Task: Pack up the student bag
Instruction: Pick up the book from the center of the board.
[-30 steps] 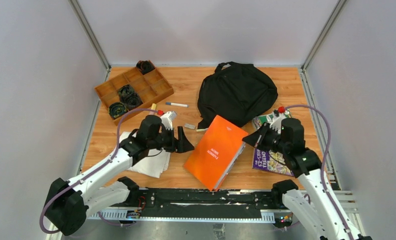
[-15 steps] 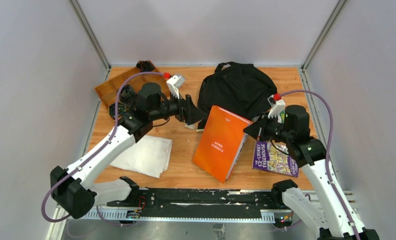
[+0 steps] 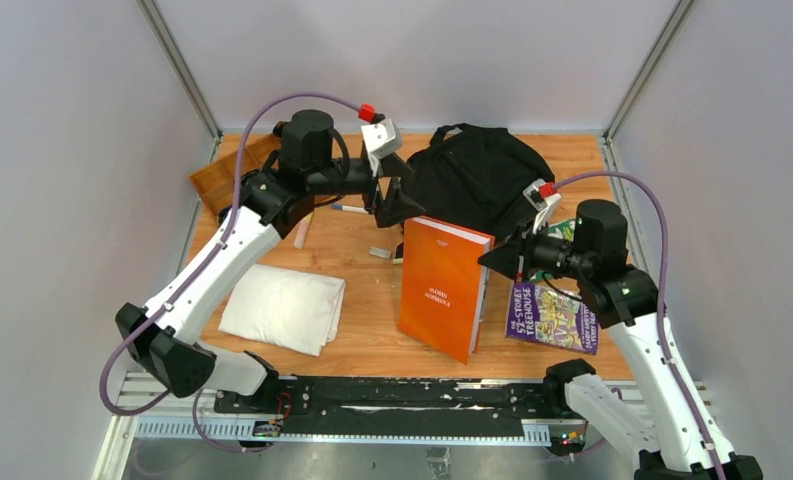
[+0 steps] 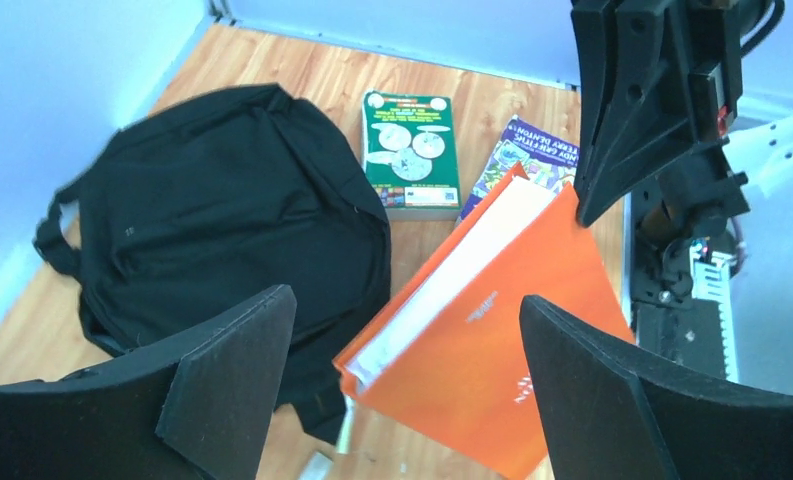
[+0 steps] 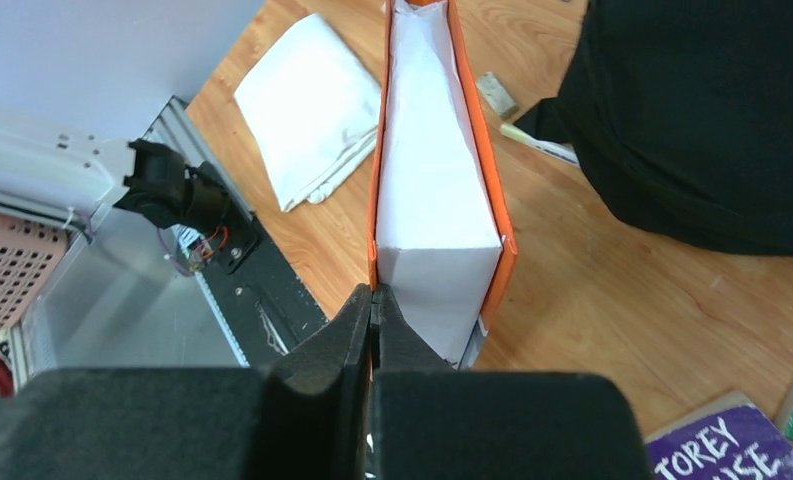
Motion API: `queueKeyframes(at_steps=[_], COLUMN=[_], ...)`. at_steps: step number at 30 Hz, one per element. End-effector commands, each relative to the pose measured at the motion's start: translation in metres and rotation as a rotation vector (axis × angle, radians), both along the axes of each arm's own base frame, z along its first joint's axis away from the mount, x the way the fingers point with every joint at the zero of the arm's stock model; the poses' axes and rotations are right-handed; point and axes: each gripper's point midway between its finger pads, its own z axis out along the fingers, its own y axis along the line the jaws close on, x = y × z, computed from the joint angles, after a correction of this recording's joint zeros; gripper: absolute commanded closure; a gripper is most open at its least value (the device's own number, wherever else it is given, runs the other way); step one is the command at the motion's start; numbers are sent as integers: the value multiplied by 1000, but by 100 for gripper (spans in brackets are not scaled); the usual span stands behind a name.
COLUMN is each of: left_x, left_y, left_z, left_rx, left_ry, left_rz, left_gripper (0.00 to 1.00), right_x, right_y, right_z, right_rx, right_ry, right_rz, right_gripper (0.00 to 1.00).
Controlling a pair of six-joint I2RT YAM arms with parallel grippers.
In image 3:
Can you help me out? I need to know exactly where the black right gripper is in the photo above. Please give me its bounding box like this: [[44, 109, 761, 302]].
[[479, 214, 593, 284]]

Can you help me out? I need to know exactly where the purple treehouse book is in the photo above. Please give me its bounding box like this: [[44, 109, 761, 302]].
[[505, 282, 600, 355]]

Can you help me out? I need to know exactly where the orange book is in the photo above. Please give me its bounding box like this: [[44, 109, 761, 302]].
[[397, 216, 495, 365]]

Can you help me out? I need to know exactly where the black backpack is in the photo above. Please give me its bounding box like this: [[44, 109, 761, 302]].
[[402, 123, 555, 240]]

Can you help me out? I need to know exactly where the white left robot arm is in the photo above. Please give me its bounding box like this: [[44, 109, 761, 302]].
[[115, 109, 425, 413]]

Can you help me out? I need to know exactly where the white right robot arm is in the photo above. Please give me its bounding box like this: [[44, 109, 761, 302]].
[[478, 199, 763, 479]]

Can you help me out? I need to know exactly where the green sticker pack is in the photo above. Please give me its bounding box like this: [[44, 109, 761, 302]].
[[547, 219, 576, 241]]

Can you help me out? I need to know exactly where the blue white marker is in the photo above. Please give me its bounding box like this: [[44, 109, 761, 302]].
[[330, 204, 370, 214]]

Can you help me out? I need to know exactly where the pink yellow highlighter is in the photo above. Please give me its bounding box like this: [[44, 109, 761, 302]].
[[293, 213, 314, 249]]

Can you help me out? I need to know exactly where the white folded cloth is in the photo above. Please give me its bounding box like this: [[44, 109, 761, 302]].
[[219, 264, 346, 357]]

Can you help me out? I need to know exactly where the wooden compartment tray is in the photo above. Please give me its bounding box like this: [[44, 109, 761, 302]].
[[189, 133, 280, 220]]

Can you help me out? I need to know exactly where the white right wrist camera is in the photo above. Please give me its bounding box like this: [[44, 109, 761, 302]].
[[522, 179, 561, 234]]

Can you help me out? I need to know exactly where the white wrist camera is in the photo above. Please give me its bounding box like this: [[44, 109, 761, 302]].
[[522, 179, 561, 234], [358, 103, 403, 159]]

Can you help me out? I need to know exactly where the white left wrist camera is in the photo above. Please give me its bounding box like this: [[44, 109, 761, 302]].
[[358, 103, 403, 159]]

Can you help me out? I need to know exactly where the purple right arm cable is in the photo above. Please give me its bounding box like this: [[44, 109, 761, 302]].
[[541, 170, 729, 480]]

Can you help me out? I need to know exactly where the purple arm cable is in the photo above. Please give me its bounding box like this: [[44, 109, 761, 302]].
[[541, 170, 729, 480], [99, 91, 371, 417]]

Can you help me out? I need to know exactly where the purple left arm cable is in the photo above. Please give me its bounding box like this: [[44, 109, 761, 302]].
[[99, 91, 371, 417]]

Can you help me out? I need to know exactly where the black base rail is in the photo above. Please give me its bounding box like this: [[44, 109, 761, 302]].
[[211, 376, 588, 440]]

